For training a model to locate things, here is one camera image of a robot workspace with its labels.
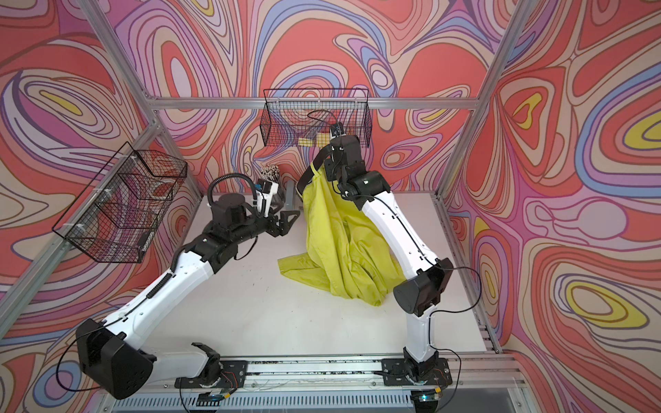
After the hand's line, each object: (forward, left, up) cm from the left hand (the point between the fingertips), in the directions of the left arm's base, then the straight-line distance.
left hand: (293, 208), depth 73 cm
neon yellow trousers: (-5, -16, -16) cm, 24 cm away
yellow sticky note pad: (+31, -8, +3) cm, 32 cm away
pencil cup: (+32, +14, -14) cm, 38 cm away
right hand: (+14, -13, +6) cm, 20 cm away
